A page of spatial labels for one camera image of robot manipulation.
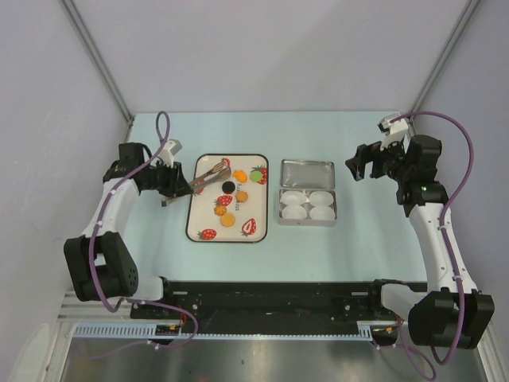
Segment green round cookie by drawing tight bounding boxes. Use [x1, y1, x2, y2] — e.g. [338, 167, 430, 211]
[250, 170, 263, 183]

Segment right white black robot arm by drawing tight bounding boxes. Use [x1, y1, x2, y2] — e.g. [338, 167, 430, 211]
[345, 135, 495, 349]

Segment white slotted cable duct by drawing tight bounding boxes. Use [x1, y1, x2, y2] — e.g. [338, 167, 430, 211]
[73, 322, 375, 341]

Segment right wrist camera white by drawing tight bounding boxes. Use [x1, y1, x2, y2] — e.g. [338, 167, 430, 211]
[378, 113, 410, 151]

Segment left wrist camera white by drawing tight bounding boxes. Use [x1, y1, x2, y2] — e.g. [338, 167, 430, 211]
[158, 139, 182, 167]

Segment left aluminium frame post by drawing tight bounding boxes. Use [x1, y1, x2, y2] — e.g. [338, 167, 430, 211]
[59, 0, 134, 127]

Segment aluminium frame post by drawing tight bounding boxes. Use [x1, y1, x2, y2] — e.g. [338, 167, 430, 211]
[410, 0, 484, 112]
[59, 0, 134, 127]

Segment white paper cup front right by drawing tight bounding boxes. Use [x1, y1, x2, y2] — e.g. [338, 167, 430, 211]
[309, 206, 336, 220]

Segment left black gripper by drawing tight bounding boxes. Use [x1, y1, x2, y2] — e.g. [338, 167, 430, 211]
[143, 158, 194, 198]

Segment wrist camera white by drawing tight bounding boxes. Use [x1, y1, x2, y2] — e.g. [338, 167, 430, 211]
[158, 139, 182, 167]
[378, 113, 410, 151]

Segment white paper cup back left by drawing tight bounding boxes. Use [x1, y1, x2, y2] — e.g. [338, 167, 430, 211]
[280, 190, 307, 205]

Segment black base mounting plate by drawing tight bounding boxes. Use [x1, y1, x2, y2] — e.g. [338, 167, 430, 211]
[130, 281, 398, 345]

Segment right aluminium frame post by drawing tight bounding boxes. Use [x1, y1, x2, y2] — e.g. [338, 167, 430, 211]
[410, 0, 484, 112]

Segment white paper cup back right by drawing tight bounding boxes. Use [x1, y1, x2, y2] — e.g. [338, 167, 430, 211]
[309, 191, 334, 207]

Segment orange fish shaped cookie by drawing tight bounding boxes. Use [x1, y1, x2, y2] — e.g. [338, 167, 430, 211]
[233, 170, 248, 183]

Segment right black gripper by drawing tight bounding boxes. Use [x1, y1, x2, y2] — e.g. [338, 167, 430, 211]
[345, 133, 412, 183]

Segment metal serving tongs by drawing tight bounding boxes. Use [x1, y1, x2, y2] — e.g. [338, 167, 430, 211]
[161, 162, 231, 207]

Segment silver tin box base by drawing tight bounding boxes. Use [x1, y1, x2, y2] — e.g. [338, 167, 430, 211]
[277, 188, 338, 227]

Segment strawberry pattern white tray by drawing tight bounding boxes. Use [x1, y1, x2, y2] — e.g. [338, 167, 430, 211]
[186, 154, 269, 244]

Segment white paper cup front left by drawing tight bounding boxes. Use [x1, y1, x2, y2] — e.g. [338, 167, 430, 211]
[282, 205, 308, 220]

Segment black round cookie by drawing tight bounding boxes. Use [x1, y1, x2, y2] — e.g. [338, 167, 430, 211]
[222, 181, 236, 194]

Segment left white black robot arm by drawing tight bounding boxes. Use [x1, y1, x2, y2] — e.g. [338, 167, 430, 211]
[64, 139, 192, 318]

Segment silver tin lid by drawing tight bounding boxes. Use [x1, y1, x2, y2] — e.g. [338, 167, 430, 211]
[280, 159, 336, 189]

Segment orange round cookie on tray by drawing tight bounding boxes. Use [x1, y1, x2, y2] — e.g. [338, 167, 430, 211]
[220, 212, 235, 228]

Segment white paper cup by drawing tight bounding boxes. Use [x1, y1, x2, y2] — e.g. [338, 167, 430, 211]
[309, 191, 334, 207]
[280, 190, 307, 205]
[282, 205, 308, 220]
[309, 206, 336, 220]

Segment orange flower cookie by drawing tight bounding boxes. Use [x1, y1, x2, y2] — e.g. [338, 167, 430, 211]
[235, 191, 249, 203]

